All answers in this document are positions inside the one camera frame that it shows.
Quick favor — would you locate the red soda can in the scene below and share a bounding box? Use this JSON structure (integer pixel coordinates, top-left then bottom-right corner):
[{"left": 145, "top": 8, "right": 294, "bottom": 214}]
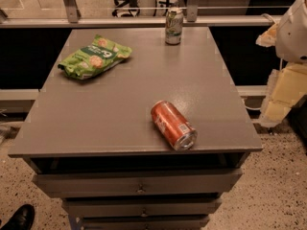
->
[{"left": 151, "top": 101, "right": 198, "bottom": 150}]

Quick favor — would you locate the cabinet drawer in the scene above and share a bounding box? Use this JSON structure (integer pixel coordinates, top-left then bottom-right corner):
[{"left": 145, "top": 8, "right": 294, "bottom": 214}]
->
[
  {"left": 82, "top": 215, "right": 209, "bottom": 230},
  {"left": 33, "top": 169, "right": 242, "bottom": 198},
  {"left": 63, "top": 195, "right": 222, "bottom": 218}
]

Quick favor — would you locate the middle cabinet drawer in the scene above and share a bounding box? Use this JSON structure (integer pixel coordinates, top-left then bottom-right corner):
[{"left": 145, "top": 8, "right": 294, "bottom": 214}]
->
[{"left": 63, "top": 195, "right": 222, "bottom": 218}]

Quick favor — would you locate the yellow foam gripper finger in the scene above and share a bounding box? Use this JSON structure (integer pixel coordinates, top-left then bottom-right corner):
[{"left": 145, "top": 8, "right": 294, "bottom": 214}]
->
[
  {"left": 256, "top": 24, "right": 277, "bottom": 47},
  {"left": 259, "top": 62, "right": 307, "bottom": 127}
]

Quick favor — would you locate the white cable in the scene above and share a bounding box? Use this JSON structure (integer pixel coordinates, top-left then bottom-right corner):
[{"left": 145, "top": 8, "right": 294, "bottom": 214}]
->
[{"left": 260, "top": 12, "right": 278, "bottom": 25}]

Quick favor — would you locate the grey drawer cabinet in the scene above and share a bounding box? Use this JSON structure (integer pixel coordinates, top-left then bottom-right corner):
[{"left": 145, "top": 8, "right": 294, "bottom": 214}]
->
[{"left": 8, "top": 26, "right": 264, "bottom": 230}]

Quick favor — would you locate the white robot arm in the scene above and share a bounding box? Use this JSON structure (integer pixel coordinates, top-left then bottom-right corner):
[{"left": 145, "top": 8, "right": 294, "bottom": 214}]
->
[{"left": 256, "top": 0, "right": 307, "bottom": 127}]

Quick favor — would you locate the black leather shoe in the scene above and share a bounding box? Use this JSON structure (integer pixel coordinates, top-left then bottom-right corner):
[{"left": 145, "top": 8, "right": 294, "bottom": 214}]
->
[{"left": 1, "top": 204, "right": 35, "bottom": 230}]

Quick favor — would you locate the bottom cabinet drawer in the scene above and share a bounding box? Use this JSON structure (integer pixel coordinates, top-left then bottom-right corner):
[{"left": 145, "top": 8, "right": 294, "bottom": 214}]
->
[{"left": 82, "top": 215, "right": 209, "bottom": 230}]

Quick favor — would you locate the grey metal railing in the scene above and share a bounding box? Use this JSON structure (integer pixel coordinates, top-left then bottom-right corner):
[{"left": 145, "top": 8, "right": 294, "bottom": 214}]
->
[{"left": 0, "top": 0, "right": 294, "bottom": 28}]

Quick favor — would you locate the top cabinet drawer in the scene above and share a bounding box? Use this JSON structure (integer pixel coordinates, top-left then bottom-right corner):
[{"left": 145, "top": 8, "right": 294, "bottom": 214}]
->
[{"left": 33, "top": 169, "right": 242, "bottom": 198}]

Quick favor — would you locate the green rice chip bag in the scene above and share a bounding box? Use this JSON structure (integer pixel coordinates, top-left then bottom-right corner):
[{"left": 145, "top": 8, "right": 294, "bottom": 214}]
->
[{"left": 58, "top": 34, "right": 132, "bottom": 81}]

